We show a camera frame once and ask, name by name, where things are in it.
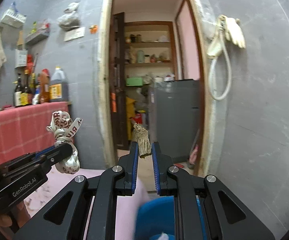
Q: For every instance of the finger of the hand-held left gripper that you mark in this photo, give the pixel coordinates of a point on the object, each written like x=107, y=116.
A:
x=54, y=158
x=34, y=156

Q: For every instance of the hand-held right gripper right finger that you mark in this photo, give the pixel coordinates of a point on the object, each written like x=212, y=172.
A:
x=157, y=167

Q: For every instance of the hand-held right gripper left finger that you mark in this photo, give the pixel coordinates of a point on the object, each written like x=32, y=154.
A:
x=134, y=165

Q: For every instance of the dried brown stalk piece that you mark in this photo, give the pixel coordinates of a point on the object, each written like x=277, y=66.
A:
x=143, y=142

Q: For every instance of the white printed ribbon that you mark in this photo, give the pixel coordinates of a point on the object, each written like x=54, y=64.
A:
x=64, y=132

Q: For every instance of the blue plastic basin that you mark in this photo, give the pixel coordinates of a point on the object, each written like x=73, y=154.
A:
x=157, y=217

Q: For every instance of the salmon pink checked towel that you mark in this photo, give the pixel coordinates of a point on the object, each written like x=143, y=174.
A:
x=27, y=127

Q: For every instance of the pink item on floor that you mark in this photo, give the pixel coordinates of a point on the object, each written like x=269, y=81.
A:
x=194, y=153

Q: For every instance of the pink floral blanket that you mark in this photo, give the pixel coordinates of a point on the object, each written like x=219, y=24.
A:
x=127, y=205

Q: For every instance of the yellow plastic bag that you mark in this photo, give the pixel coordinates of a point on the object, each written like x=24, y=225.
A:
x=130, y=116

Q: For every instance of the grey washing machine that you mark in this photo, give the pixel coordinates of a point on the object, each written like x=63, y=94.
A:
x=177, y=120

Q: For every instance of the amber glass bottle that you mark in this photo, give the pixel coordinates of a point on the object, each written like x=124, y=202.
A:
x=44, y=92

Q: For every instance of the dark bottle white label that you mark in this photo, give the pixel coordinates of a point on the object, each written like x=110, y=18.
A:
x=18, y=93

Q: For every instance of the tall dark sauce bottle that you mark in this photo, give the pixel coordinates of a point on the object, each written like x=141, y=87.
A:
x=26, y=91

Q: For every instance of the white crumpled paper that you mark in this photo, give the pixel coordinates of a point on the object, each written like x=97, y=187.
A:
x=164, y=236

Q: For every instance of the large dark oil jug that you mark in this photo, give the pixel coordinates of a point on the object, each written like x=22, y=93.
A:
x=58, y=86

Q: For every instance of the red capped jar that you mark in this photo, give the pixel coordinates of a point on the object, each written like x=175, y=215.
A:
x=44, y=74

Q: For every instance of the green box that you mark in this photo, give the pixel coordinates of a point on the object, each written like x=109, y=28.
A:
x=134, y=81

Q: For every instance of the dark wooden door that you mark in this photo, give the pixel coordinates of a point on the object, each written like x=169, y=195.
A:
x=118, y=80

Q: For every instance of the red plastic bag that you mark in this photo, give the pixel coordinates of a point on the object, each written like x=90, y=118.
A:
x=30, y=63

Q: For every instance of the white plastic basket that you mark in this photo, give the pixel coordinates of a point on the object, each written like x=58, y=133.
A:
x=13, y=17

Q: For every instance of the hanging clear plastic bag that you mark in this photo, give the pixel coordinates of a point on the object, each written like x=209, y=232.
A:
x=70, y=17

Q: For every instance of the wooden door frame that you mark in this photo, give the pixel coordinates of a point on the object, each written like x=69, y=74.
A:
x=104, y=80

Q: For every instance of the wooden wall shelf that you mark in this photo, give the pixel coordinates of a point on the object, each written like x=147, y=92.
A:
x=148, y=52

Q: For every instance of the grey wall rack basket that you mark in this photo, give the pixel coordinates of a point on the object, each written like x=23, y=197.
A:
x=37, y=35

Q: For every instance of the orange wall hook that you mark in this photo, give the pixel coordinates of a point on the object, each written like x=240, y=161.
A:
x=93, y=28

